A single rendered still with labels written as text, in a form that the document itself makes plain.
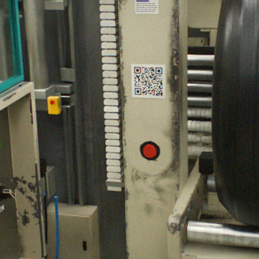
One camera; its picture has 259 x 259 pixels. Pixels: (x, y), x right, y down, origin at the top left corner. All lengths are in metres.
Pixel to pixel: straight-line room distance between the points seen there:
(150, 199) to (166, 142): 0.14
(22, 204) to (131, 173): 0.29
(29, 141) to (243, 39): 0.44
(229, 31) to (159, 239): 0.56
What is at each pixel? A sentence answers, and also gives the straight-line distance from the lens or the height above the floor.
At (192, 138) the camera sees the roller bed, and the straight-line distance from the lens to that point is 1.89.
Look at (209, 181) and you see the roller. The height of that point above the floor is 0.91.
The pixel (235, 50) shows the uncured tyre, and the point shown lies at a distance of 1.22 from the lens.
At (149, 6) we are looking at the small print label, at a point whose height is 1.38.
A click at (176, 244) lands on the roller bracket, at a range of 1.44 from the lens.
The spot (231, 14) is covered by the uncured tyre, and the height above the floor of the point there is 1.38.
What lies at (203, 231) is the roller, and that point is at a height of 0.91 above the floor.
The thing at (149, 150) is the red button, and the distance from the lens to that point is 1.48.
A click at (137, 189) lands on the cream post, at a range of 1.53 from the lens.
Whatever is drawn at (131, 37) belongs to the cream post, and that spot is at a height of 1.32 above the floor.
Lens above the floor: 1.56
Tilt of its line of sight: 18 degrees down
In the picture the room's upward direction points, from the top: 2 degrees counter-clockwise
